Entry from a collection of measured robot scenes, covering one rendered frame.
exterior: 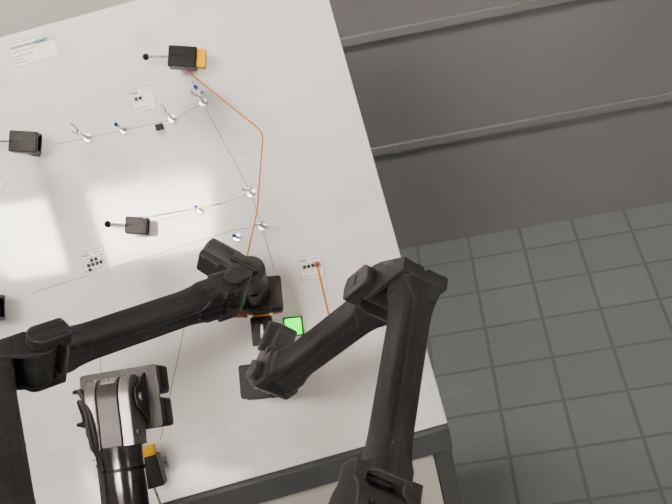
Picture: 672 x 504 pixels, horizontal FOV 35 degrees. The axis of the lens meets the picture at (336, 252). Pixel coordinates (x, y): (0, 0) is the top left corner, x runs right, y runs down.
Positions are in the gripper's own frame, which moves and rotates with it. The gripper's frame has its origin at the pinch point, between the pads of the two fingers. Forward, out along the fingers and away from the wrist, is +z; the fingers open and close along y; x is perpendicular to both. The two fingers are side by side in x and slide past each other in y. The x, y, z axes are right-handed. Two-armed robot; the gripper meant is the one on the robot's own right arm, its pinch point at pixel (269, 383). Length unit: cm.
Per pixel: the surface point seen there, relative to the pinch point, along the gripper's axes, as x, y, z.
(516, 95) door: -106, -87, 144
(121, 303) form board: -20.0, 29.2, 3.8
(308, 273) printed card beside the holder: -22.1, -9.9, 3.4
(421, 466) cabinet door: 19.1, -29.7, 22.3
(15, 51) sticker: -73, 46, -6
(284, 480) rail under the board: 19.1, -0.5, 11.7
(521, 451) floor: 18, -67, 116
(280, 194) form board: -38.8, -5.7, 0.3
